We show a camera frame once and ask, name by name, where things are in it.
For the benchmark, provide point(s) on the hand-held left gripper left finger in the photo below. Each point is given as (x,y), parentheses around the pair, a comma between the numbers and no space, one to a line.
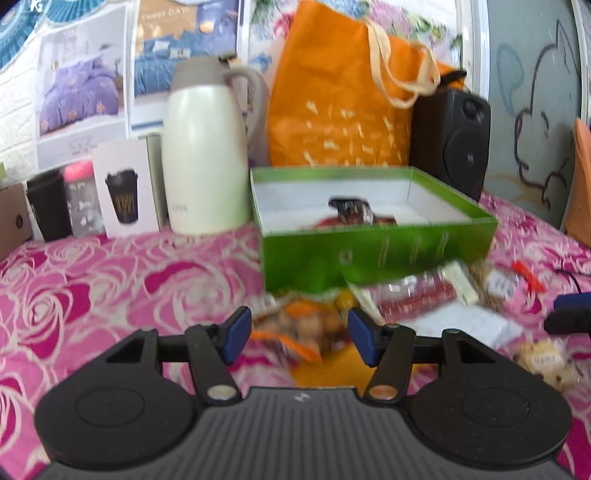
(236,334)

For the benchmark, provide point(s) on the orange tote bag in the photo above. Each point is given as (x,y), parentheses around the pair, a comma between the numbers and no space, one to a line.
(332,92)

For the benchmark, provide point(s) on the clear red sausage packet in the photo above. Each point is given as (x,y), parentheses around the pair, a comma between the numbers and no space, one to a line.
(415,293)

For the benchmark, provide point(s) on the white thermos jug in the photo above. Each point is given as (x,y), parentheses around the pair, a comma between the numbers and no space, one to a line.
(203,152)

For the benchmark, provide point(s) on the black cup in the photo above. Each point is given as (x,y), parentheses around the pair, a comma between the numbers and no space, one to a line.
(48,207)

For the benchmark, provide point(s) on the purple bedding poster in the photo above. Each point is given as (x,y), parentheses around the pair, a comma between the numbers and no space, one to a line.
(78,92)

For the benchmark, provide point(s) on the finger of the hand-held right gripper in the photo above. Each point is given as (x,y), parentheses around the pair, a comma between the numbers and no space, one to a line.
(572,302)

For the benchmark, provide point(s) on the clear brown snack packet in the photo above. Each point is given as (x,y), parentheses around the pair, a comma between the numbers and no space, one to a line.
(498,286)

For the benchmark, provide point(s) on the orange snack packet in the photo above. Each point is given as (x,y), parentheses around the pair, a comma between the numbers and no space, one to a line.
(332,369)

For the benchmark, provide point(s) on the dark shiny snack packet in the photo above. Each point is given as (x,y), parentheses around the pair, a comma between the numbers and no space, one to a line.
(351,210)

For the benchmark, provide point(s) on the white snack packet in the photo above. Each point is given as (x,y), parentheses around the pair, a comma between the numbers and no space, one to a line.
(466,325)

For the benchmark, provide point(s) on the orange chair back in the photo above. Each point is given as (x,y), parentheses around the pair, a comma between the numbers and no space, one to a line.
(581,184)

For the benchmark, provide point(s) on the small beige snack packet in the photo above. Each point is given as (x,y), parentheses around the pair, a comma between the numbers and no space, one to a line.
(542,362)

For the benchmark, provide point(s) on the black speaker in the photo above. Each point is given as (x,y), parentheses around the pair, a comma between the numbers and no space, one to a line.
(457,143)

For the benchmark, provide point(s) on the red candy wrapper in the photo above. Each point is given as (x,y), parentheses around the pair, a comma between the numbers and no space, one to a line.
(528,274)

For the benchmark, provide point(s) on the clear bottle pink lid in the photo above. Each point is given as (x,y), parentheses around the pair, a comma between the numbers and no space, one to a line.
(83,203)

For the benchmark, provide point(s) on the blue bedding poster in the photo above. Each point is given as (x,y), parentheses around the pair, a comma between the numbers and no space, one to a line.
(175,50)

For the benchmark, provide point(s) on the brown cardboard box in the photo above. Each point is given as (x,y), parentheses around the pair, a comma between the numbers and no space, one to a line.
(14,221)

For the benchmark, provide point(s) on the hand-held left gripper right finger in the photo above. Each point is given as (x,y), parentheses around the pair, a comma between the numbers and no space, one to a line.
(362,337)

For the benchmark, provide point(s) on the pink floral tablecloth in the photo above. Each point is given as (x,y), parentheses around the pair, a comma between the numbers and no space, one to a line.
(115,286)

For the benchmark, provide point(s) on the white door frame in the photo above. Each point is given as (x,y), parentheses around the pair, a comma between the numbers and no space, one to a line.
(471,46)

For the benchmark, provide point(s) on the green cardboard box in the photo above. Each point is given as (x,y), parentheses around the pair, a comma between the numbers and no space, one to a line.
(323,258)

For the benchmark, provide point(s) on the clear nut snack packet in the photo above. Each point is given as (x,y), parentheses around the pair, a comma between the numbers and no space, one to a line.
(304,325)

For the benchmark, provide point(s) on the white cup carton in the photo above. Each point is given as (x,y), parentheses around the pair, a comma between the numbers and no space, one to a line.
(124,189)

